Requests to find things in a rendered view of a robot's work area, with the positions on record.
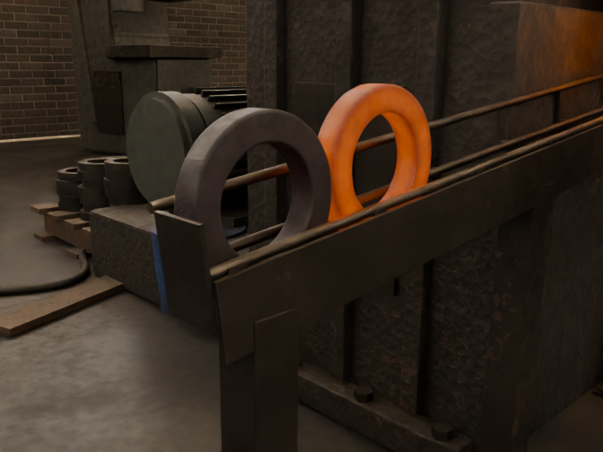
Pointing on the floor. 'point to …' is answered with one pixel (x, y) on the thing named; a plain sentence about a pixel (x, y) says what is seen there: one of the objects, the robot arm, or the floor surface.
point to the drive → (162, 180)
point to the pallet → (86, 199)
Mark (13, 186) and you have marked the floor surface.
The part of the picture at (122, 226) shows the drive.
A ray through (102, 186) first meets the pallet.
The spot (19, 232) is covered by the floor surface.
